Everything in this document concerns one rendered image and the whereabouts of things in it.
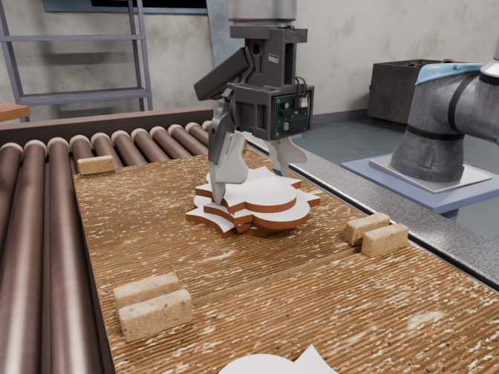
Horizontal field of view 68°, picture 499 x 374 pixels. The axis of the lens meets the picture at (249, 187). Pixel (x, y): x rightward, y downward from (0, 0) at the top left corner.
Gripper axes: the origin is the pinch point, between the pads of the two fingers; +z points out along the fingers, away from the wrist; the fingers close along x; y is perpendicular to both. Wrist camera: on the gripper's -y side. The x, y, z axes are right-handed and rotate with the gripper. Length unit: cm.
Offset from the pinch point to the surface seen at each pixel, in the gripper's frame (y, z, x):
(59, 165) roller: -43.1, 5.9, -13.2
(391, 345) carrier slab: 25.2, 4.2, -6.1
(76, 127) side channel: -66, 4, -2
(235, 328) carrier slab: 15.3, 4.2, -14.8
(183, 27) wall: -316, -17, 183
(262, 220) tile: 6.7, 0.9, -3.7
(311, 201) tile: 7.0, 1.0, 4.6
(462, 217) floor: -39, 98, 221
